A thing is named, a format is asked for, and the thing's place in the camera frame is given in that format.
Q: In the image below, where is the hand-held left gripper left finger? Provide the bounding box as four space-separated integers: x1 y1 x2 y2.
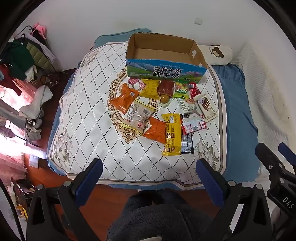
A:
26 158 104 241

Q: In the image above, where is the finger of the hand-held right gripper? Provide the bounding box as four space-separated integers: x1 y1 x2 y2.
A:
278 142 296 166
255 142 288 179

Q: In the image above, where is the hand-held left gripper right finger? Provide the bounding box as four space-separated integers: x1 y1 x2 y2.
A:
196 158 272 241

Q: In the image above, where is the red and white snack packet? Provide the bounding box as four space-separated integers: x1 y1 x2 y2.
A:
181 115 207 135

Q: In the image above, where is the orange snack packet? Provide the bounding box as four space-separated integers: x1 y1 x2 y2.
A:
143 116 167 144
109 83 140 115

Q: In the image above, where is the cardboard box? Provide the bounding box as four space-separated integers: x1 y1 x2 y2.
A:
125 32 208 84

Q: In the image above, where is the printed floral blanket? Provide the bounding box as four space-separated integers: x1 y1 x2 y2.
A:
47 35 228 186

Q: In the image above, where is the black snack packet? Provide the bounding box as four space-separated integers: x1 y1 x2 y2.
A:
180 113 195 154

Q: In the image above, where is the blue bed sheet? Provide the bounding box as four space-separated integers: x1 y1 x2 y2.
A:
47 62 259 192

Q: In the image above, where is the large yellow snack packet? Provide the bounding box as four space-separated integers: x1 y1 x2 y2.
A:
161 113 183 157

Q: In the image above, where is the white textured blanket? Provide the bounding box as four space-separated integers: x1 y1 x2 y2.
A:
231 42 296 176

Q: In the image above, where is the person's dark fleece clothing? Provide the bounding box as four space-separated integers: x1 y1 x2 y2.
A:
107 189 220 241

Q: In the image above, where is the cream biscuit stick box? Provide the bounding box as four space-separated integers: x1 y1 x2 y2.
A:
195 93 218 123

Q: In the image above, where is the clear packet with yellow edges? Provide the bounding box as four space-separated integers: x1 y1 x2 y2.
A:
121 99 156 136

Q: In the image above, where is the small red snack packet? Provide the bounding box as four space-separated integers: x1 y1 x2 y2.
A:
188 82 201 98

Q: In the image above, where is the clear packet with brown egg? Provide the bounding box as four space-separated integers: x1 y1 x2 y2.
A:
158 93 174 107

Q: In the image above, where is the green candy packet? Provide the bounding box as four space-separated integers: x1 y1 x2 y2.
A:
173 81 190 100

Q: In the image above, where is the white cloth pile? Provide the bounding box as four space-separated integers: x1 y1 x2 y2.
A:
19 85 53 120

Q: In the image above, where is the red-brown snack packet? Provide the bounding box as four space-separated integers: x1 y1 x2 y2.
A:
158 79 175 98

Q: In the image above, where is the small yellow snack packet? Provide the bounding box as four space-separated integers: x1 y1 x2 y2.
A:
139 78 161 100

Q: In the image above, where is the cream bear pillow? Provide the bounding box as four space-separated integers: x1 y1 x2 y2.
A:
198 44 233 66

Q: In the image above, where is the black clothes rack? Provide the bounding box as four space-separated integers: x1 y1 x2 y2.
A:
14 25 57 72

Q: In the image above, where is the olive puffer jacket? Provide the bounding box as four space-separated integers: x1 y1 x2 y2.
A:
26 42 52 70

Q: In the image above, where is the dark green garment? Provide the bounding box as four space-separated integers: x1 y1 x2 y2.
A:
1 41 35 80

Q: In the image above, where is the blue pillow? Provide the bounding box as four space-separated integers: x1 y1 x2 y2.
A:
94 28 152 49

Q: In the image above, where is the pink plush toy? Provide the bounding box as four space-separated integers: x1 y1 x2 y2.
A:
33 22 47 39

